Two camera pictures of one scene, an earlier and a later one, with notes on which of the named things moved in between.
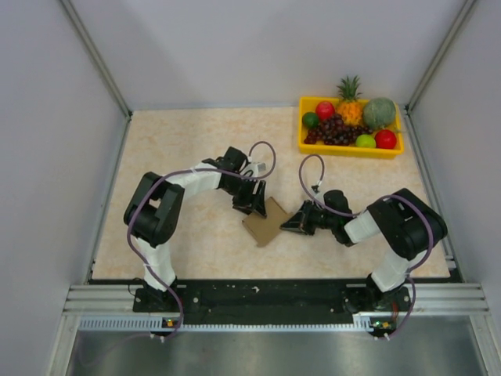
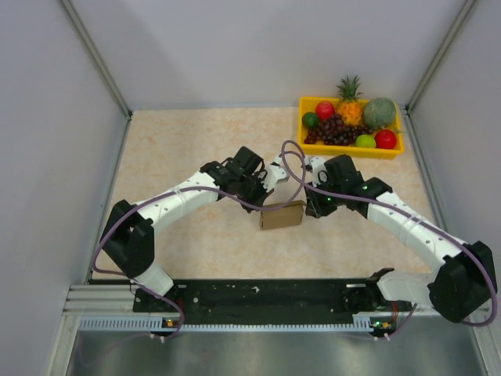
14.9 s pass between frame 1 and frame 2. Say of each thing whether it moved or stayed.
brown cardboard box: moved
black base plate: stayed
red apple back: stayed
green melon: stayed
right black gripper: moved
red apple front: stayed
